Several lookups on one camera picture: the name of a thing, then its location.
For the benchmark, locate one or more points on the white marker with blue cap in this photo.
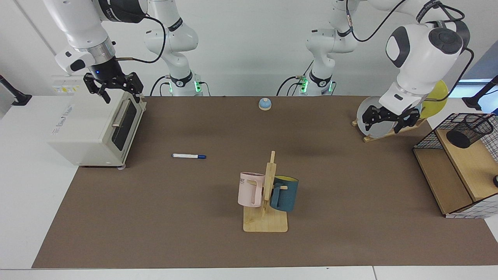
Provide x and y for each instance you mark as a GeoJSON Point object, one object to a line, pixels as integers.
{"type": "Point", "coordinates": [186, 156]}

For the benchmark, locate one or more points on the black mesh pen holder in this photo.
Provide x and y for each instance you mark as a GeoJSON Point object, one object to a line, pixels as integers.
{"type": "Point", "coordinates": [467, 132]}

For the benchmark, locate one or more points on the grey plate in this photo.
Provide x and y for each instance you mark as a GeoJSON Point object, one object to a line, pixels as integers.
{"type": "Point", "coordinates": [379, 128]}

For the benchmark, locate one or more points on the wooden plate rack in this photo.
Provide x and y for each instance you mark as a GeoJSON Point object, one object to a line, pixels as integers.
{"type": "Point", "coordinates": [373, 138]}

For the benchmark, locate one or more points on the light blue plate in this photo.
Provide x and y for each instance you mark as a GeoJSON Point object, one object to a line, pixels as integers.
{"type": "Point", "coordinates": [415, 108]}

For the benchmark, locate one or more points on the pale toaster oven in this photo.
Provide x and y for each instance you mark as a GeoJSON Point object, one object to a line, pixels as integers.
{"type": "Point", "coordinates": [85, 128]}

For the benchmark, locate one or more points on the white power strip box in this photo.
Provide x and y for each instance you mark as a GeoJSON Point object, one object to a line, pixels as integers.
{"type": "Point", "coordinates": [66, 83]}

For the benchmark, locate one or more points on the yellow plate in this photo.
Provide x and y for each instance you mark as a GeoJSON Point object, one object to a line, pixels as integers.
{"type": "Point", "coordinates": [437, 95]}

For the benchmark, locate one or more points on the teal cup with yellow inside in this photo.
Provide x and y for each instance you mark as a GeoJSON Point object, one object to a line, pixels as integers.
{"type": "Point", "coordinates": [288, 194]}

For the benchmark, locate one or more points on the brown table cloth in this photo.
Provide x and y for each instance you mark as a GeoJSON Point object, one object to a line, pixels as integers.
{"type": "Point", "coordinates": [194, 217]}

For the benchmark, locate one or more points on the pink cup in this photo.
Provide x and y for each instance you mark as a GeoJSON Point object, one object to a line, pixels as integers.
{"type": "Point", "coordinates": [247, 190]}

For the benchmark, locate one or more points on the wooden cup stand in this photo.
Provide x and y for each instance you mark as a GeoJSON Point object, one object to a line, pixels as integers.
{"type": "Point", "coordinates": [264, 223]}

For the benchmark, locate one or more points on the black camera stand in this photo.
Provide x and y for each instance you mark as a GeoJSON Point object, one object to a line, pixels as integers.
{"type": "Point", "coordinates": [480, 95]}
{"type": "Point", "coordinates": [11, 95]}

